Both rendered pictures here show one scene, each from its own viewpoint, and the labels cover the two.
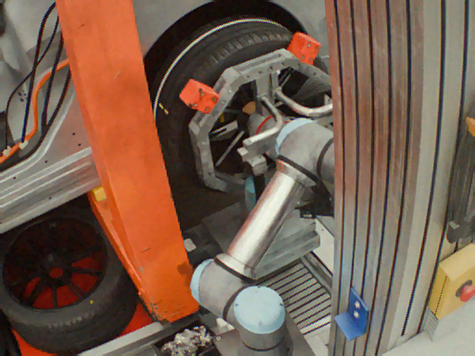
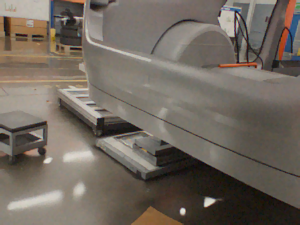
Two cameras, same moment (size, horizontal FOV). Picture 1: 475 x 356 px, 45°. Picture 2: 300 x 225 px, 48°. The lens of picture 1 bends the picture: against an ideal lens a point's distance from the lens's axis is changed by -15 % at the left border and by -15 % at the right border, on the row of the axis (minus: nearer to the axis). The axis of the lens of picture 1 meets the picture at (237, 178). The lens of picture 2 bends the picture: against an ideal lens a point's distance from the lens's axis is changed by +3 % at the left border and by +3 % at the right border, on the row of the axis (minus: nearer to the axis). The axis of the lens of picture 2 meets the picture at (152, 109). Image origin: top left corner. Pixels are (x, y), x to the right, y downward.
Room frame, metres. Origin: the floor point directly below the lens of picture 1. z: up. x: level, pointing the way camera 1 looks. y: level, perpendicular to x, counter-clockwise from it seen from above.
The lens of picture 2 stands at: (4.71, -1.11, 1.40)
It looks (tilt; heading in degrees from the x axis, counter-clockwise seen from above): 16 degrees down; 161
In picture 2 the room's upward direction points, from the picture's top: 7 degrees clockwise
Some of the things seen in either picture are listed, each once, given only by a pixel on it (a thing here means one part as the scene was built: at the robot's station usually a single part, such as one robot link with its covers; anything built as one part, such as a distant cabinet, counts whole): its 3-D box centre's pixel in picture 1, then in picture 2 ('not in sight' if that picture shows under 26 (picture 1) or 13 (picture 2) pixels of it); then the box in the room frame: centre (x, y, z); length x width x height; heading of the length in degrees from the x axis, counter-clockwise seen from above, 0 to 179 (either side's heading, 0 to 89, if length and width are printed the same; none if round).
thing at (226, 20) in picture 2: not in sight; (223, 32); (-6.44, 5.02, 0.97); 1.50 x 0.50 x 1.95; 108
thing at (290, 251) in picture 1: (250, 240); (163, 149); (1.94, -0.01, 0.13); 0.50 x 0.36 x 0.10; 114
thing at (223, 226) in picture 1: (255, 205); (161, 132); (1.96, -0.06, 0.32); 0.40 x 0.30 x 0.28; 114
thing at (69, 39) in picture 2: not in sight; (82, 31); (-5.99, -0.09, 0.55); 1.40 x 0.80 x 1.09; 110
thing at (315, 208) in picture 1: (317, 201); not in sight; (1.45, -0.24, 0.80); 0.12 x 0.08 x 0.09; 70
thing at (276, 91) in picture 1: (307, 90); not in sight; (1.73, -0.27, 1.03); 0.19 x 0.18 x 0.11; 24
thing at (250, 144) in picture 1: (255, 111); not in sight; (1.65, -0.08, 1.03); 0.19 x 0.18 x 0.11; 24
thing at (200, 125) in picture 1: (266, 125); not in sight; (1.81, -0.13, 0.85); 0.54 x 0.07 x 0.54; 114
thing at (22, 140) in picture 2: not in sight; (15, 136); (1.68, -1.35, 0.17); 0.43 x 0.36 x 0.34; 39
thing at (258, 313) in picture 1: (258, 316); not in sight; (0.92, 0.00, 0.98); 0.13 x 0.12 x 0.14; 40
